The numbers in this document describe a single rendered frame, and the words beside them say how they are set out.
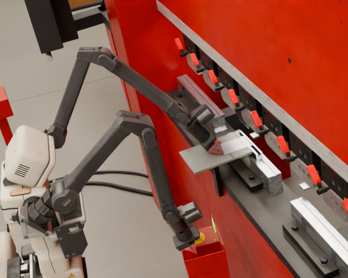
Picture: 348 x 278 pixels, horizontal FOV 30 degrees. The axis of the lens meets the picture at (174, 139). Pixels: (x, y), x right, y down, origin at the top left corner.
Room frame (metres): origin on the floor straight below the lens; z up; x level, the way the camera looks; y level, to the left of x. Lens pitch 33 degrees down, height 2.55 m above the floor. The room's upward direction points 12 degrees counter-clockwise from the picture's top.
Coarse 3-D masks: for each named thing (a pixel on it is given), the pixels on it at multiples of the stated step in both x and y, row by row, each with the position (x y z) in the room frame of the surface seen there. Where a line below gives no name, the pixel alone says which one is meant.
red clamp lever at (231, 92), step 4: (228, 92) 2.20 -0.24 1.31; (232, 92) 2.19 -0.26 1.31; (232, 96) 2.18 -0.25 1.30; (232, 100) 2.17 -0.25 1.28; (236, 100) 2.17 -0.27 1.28; (236, 104) 2.16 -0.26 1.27; (236, 108) 2.14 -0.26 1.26; (240, 108) 2.14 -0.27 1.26; (244, 108) 2.14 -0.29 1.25; (236, 112) 2.14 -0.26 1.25
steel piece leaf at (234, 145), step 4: (232, 140) 2.32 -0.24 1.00; (236, 140) 2.32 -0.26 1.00; (220, 144) 2.31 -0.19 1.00; (224, 144) 2.31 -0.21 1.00; (228, 144) 2.30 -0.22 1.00; (232, 144) 2.29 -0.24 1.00; (236, 144) 2.29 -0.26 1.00; (240, 144) 2.28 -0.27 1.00; (224, 148) 2.27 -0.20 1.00; (228, 148) 2.27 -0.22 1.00; (232, 148) 2.26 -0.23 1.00; (236, 148) 2.26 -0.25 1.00; (240, 148) 2.25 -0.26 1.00; (224, 152) 2.25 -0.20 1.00; (228, 152) 2.24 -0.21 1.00
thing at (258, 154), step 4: (240, 132) 2.38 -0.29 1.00; (248, 140) 2.30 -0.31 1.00; (252, 144) 2.27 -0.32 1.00; (252, 148) 2.25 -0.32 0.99; (256, 148) 2.23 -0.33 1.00; (252, 152) 2.22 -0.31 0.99; (256, 152) 2.21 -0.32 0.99; (260, 152) 2.19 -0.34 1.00; (256, 156) 2.19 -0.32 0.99; (260, 156) 2.19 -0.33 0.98; (256, 160) 2.19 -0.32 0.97
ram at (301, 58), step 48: (192, 0) 2.56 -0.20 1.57; (240, 0) 2.07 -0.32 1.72; (288, 0) 1.73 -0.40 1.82; (336, 0) 1.49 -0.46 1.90; (240, 48) 2.13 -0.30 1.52; (288, 48) 1.76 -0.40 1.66; (336, 48) 1.50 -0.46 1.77; (288, 96) 1.79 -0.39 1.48; (336, 96) 1.51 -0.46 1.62; (336, 144) 1.52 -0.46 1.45
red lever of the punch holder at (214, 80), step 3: (210, 72) 2.39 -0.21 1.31; (213, 72) 2.39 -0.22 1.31; (210, 75) 2.38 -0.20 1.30; (213, 75) 2.38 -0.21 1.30; (210, 78) 2.38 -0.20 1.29; (213, 78) 2.37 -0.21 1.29; (216, 78) 2.37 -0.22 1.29; (213, 81) 2.36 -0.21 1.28; (216, 81) 2.36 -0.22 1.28; (216, 84) 2.35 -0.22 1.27; (216, 87) 2.34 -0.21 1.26; (219, 87) 2.33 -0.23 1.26; (222, 87) 2.34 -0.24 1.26; (216, 90) 2.33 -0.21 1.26
